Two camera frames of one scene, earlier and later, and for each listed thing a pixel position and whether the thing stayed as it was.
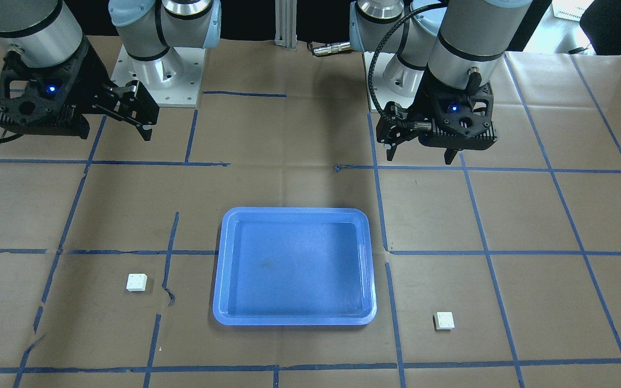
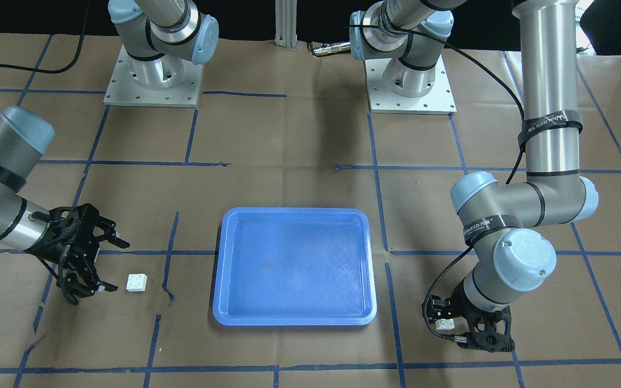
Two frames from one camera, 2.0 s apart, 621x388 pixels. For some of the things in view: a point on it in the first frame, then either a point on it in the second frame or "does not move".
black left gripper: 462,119 to 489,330
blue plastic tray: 295,266 does not move
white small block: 443,320 does not move
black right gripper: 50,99 to 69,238
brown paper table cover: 530,263 does not move
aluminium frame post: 285,12 does not move
